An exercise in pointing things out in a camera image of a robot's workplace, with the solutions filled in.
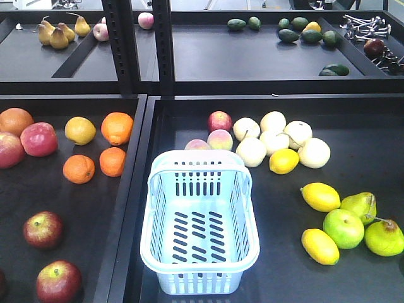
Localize small orange right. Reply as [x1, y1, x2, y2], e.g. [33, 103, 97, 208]
[99, 147, 126, 177]

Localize red apple middle left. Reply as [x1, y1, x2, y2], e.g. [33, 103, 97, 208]
[23, 211, 64, 249]

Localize red apple front left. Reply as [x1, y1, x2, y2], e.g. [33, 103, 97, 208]
[36, 259, 83, 302]

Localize light blue plastic basket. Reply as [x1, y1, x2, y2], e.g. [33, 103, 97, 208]
[140, 150, 260, 295]

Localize green apple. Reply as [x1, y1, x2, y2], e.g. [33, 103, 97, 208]
[323, 208, 365, 249]

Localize yellow lemon right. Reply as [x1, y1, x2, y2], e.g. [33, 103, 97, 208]
[300, 182, 341, 213]

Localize avocados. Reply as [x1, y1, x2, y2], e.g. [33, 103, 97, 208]
[227, 16, 350, 76]

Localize pink red apple left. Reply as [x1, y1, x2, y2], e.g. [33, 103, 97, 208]
[1, 132, 26, 169]

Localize small orange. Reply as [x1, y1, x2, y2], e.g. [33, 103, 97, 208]
[99, 147, 126, 177]
[62, 155, 95, 184]

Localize yellow lemon middle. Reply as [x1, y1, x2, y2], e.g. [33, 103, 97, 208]
[269, 148, 299, 175]

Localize brown pears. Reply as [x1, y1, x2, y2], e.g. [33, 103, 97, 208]
[34, 13, 92, 49]

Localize orange far left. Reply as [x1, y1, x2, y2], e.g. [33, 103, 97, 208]
[0, 107, 34, 137]

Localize pink yellow peach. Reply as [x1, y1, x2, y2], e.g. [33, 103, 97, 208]
[207, 129, 233, 151]

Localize yellow green pear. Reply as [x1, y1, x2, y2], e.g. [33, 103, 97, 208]
[364, 215, 403, 257]

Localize pink red apple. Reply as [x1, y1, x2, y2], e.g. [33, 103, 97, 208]
[1, 132, 26, 169]
[20, 122, 58, 157]

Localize large orange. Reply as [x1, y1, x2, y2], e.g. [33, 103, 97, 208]
[100, 112, 134, 146]

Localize white pear group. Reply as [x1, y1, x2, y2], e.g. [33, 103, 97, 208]
[232, 111, 331, 169]

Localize yellow lemon front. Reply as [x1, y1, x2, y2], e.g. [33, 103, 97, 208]
[301, 229, 340, 266]

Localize yellow lemon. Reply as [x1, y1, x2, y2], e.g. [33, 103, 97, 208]
[301, 229, 340, 266]
[269, 148, 299, 175]
[300, 182, 341, 213]

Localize black wooden produce stand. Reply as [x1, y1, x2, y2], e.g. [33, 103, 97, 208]
[1, 1, 403, 302]

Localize yellow apple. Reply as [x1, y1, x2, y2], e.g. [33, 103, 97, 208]
[64, 116, 97, 146]

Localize small orange left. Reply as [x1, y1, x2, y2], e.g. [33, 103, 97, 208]
[62, 155, 95, 184]

